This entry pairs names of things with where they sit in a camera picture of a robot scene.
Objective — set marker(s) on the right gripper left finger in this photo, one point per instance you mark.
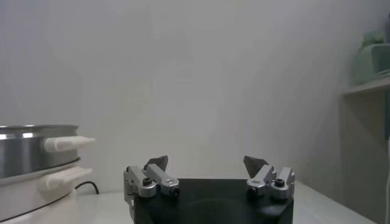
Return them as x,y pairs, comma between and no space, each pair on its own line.
155,176

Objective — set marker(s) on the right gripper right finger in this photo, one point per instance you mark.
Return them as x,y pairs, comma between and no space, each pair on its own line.
262,176

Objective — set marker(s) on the steel perforated steamer basket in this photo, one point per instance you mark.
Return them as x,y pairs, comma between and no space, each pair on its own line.
24,158

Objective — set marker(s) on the cream electric cooking pot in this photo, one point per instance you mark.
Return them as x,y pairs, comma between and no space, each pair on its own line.
30,194

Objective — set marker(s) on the pale green shelf item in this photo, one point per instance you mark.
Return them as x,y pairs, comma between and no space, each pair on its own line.
371,61

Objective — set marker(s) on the white wall shelf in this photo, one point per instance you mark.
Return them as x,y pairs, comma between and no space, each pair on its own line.
362,137

